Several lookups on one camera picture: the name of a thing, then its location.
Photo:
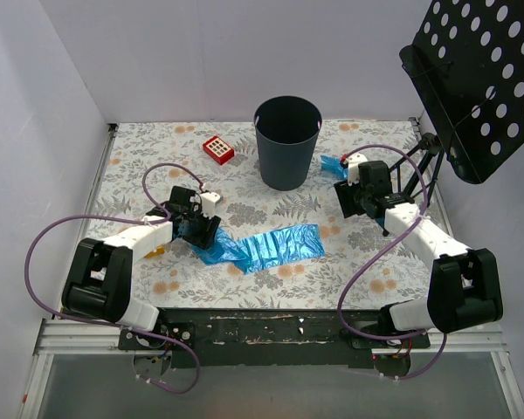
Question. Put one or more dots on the dark grey trash bin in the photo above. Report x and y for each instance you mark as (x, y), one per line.
(286, 128)

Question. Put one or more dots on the red toy block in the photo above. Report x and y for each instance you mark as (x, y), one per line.
(217, 149)

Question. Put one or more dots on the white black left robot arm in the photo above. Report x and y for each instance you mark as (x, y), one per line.
(99, 283)

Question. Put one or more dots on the yellow toy block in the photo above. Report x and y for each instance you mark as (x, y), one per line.
(157, 252)

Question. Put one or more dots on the blue plastic trash bag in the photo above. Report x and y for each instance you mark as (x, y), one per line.
(265, 250)

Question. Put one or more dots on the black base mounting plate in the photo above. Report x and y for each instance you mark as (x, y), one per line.
(266, 337)

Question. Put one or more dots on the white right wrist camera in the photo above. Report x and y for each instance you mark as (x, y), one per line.
(351, 163)

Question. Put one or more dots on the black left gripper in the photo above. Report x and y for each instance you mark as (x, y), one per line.
(206, 231)

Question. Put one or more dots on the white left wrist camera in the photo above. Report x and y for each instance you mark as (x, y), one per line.
(206, 203)

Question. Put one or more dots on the floral patterned table mat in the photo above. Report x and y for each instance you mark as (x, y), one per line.
(148, 159)

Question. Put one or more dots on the black perforated music stand tray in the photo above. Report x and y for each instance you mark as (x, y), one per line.
(466, 63)

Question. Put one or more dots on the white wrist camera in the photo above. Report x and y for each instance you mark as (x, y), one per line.
(351, 163)
(206, 203)

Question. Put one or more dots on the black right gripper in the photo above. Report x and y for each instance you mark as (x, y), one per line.
(345, 199)

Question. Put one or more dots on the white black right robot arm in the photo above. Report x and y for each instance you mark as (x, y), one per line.
(464, 288)

